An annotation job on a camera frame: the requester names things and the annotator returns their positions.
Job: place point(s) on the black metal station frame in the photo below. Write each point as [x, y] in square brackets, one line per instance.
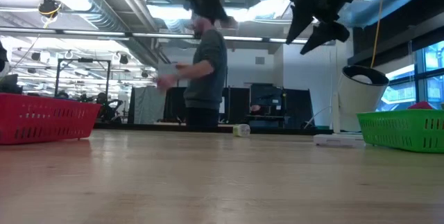
[83, 60]

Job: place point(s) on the red wall charger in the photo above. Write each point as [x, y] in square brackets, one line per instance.
[419, 106]

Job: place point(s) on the green plastic basket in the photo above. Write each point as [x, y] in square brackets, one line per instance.
[399, 130]

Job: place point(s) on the black partition screen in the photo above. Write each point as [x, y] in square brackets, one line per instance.
[239, 106]

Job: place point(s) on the window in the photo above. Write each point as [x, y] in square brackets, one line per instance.
[433, 92]

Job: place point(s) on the grey curtain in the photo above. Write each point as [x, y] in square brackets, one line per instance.
[147, 104]

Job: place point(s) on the black aluminium table frame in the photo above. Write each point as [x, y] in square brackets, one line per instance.
[284, 131]

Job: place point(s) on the black ceiling camera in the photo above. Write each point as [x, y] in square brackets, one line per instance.
[50, 8]

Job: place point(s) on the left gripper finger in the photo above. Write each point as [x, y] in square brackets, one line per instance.
[215, 5]

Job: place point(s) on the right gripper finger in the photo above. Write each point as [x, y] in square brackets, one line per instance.
[301, 5]
[329, 33]

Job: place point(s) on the red plastic basket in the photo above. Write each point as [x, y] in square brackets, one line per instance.
[45, 120]

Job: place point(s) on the white rectangular box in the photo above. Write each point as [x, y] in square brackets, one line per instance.
[338, 140]

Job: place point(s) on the linear ceiling light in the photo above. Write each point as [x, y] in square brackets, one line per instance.
[163, 35]

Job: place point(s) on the black cabinet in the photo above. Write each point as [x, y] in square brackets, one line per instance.
[298, 106]

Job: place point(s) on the person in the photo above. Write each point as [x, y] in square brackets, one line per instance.
[206, 78]

